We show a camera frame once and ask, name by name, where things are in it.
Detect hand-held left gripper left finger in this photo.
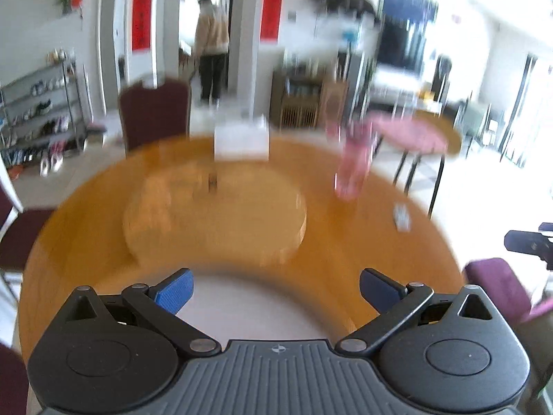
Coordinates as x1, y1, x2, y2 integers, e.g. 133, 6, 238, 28
52, 268, 221, 359

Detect rows of shoes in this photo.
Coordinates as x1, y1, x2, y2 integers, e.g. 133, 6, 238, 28
0, 75, 74, 165

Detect wooden folding table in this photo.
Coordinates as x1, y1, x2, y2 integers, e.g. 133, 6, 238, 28
367, 110, 463, 220

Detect pink water bottle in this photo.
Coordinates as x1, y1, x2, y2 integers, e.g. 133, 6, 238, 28
326, 119, 381, 202

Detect white office chair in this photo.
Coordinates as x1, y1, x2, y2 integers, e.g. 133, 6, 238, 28
457, 101, 494, 157

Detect round glass turntable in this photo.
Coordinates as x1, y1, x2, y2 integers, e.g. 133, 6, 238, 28
123, 166, 308, 265

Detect maroon banquet chair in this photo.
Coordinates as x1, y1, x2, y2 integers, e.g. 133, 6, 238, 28
0, 179, 58, 274
119, 80, 192, 153
0, 341, 29, 415

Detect round wooden desktop table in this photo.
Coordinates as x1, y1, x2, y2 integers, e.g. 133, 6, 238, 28
17, 134, 465, 355

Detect red door banner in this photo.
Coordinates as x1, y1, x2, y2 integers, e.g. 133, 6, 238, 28
132, 0, 156, 53
260, 0, 287, 44

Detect purple cushioned chair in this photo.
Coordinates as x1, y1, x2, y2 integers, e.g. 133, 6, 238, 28
463, 257, 535, 326

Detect small grey card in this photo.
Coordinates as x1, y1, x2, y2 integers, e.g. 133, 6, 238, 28
392, 204, 411, 231

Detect metal shoe rack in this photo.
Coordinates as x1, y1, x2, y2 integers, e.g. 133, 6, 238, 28
0, 61, 88, 168

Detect black flat television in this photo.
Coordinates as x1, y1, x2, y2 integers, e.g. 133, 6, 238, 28
376, 0, 440, 74

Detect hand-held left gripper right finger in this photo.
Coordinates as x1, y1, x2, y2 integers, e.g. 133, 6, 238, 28
335, 268, 504, 359

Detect white tissue pack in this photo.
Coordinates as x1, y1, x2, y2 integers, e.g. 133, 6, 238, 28
214, 114, 269, 162

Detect wooden slatted cabinet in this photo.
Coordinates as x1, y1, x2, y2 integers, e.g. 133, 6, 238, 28
271, 67, 349, 130

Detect gold half-round gift box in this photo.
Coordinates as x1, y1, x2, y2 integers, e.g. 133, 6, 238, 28
86, 251, 376, 343

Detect pink cloth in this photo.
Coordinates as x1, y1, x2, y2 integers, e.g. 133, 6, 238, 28
367, 112, 451, 155

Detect pair of white slippers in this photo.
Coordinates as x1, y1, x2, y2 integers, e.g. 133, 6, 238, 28
40, 152, 65, 177

